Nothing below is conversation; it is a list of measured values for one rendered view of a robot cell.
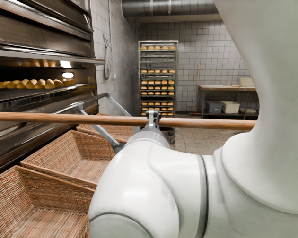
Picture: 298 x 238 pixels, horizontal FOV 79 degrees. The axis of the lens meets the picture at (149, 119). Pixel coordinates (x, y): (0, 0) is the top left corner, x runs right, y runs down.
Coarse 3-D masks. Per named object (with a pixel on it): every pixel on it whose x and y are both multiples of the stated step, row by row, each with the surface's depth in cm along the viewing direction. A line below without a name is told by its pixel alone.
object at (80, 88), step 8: (72, 88) 157; (80, 88) 171; (88, 88) 188; (24, 96) 111; (32, 96) 111; (40, 96) 118; (48, 96) 126; (56, 96) 135; (0, 104) 90; (8, 104) 95; (16, 104) 100; (24, 104) 105
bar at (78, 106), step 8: (96, 96) 117; (104, 96) 129; (72, 104) 89; (80, 104) 93; (56, 112) 75; (64, 112) 80; (80, 112) 94; (8, 128) 53; (16, 128) 55; (24, 128) 58; (96, 128) 95; (136, 128) 143; (0, 136) 50; (8, 136) 52; (104, 136) 96; (112, 144) 97; (120, 144) 97
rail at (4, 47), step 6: (0, 48) 74; (6, 48) 77; (12, 48) 80; (18, 48) 83; (42, 54) 98; (48, 54) 103; (54, 54) 109; (60, 54) 114; (66, 54) 122; (96, 60) 171; (102, 60) 186
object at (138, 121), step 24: (0, 120) 59; (24, 120) 58; (48, 120) 57; (72, 120) 57; (96, 120) 56; (120, 120) 55; (144, 120) 55; (168, 120) 54; (192, 120) 54; (216, 120) 54; (240, 120) 54
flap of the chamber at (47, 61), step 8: (0, 56) 74; (8, 56) 77; (16, 56) 81; (24, 56) 86; (32, 56) 91; (40, 56) 96; (48, 56) 103; (56, 56) 110; (0, 64) 90; (8, 64) 94; (16, 64) 98; (24, 64) 103; (32, 64) 108; (40, 64) 114; (48, 64) 120; (56, 64) 127; (64, 64) 135; (72, 64) 144; (80, 64) 154; (88, 64) 166; (96, 64) 180
